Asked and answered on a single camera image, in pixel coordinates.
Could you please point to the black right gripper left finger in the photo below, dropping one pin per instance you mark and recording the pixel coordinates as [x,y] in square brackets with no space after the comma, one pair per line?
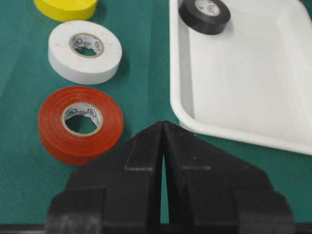
[117,193]

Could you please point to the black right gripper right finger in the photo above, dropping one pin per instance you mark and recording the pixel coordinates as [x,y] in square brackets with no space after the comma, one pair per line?
[212,191]

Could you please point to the red tape roll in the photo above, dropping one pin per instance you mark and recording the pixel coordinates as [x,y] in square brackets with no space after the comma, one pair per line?
[72,147]

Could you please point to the white tape roll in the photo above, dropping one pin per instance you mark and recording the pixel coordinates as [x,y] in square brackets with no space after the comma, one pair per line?
[84,52]

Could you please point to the black tape roll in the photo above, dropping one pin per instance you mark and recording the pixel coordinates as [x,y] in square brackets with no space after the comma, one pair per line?
[209,17]

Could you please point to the yellow tape roll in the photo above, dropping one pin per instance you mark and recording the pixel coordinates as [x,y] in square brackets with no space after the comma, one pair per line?
[67,10]

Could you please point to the white plastic tray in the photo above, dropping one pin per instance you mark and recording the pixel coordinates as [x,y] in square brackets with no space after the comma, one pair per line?
[251,83]

